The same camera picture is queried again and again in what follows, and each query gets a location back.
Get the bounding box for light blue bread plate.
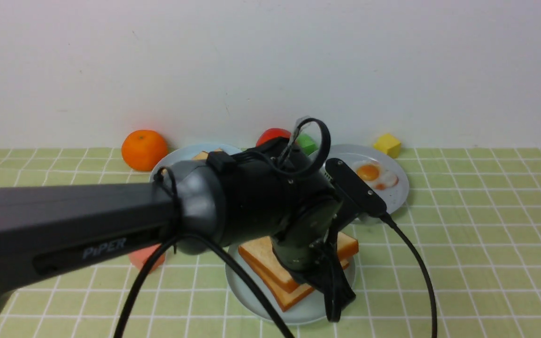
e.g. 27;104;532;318
149;143;243;182

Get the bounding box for toast slice top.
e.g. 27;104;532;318
238;232;359;297

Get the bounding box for fried egg right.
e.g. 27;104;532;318
353;160;399;191

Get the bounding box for light blue front plate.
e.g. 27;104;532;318
225;244;356;326

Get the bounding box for orange fruit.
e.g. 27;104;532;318
121;129;169;172

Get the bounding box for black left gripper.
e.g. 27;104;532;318
270;229;356;323

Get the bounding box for grey egg plate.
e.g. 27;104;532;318
321;144;410;220

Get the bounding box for toast slice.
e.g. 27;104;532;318
240;261;351;313
238;232;359;297

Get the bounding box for red yellow apple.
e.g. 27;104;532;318
255;128;292;147

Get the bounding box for toast bread loaf slices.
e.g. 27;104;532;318
193;148;223;161

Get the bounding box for salmon red cube block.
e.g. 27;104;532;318
127;244;165;273

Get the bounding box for green checkered tablecloth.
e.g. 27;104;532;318
0;148;541;338

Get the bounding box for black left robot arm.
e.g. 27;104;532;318
0;148;354;338

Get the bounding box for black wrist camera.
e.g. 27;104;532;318
325;158;388;219

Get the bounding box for toast slice bottom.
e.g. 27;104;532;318
240;261;351;313

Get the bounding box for yellow cube block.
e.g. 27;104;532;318
373;133;402;159

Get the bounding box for black camera cable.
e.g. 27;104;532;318
113;117;438;338

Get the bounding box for green cube block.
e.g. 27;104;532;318
296;133;318;155

